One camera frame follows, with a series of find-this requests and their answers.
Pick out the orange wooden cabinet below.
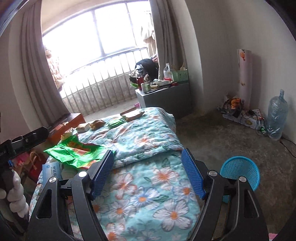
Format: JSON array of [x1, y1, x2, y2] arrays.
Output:
[[48, 113, 86, 145]]

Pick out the yellow crumpled snack wrapper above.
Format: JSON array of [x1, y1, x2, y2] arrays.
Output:
[[61, 128, 77, 141]]

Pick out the white gloved left hand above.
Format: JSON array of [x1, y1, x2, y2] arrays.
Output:
[[0, 170, 29, 218]]

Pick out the black clothes pile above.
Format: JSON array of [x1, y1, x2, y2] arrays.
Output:
[[129, 59, 159, 83]]

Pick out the blue plastic waste basket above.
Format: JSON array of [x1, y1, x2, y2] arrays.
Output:
[[220, 156, 260, 191]]

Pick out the brown crumpled wrapper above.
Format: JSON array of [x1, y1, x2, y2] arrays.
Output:
[[90, 120, 106, 131]]

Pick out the right grey curtain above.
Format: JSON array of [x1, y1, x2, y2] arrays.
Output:
[[149, 0, 187, 79]]

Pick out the white plastic jug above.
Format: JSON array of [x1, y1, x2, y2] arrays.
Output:
[[164, 63, 173, 79]]

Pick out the rolled floral paper tube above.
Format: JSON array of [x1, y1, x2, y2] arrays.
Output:
[[237, 49, 252, 109]]

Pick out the grey side table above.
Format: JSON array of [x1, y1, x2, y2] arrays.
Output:
[[135, 83, 193, 119]]

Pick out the green snack bag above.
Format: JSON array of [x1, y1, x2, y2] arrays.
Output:
[[44, 135, 109, 169]]

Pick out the metal balcony railing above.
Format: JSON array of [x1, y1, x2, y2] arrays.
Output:
[[60, 47, 149, 116]]

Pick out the tan snack packet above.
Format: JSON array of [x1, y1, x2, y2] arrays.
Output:
[[75, 123, 90, 133]]

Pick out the red thermos bottle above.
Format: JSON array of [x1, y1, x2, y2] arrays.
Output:
[[137, 75, 144, 91]]

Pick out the floral blue quilt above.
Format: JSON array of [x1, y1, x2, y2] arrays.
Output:
[[28, 106, 204, 241]]

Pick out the large clear water jug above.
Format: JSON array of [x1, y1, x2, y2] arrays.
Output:
[[266, 89, 288, 141]]

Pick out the green plastic basket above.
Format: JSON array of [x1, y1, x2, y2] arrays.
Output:
[[172, 70, 189, 83]]

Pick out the left grey curtain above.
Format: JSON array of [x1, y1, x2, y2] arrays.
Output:
[[9, 1, 69, 130]]

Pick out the light blue tissue box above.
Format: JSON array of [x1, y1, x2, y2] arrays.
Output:
[[42, 162, 62, 186]]

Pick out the red gift bag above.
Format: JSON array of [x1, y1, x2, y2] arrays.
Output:
[[12, 151, 46, 183]]

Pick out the grey curtain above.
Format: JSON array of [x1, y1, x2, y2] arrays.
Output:
[[149, 0, 187, 79], [9, 1, 69, 130]]

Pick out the orange small snack packet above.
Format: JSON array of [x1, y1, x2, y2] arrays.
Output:
[[120, 108, 144, 122]]

